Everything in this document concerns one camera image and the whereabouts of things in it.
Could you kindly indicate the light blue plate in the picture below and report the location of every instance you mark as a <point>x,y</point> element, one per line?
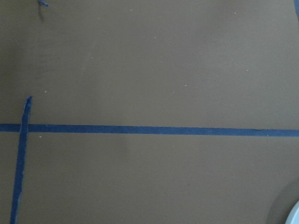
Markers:
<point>293,217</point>

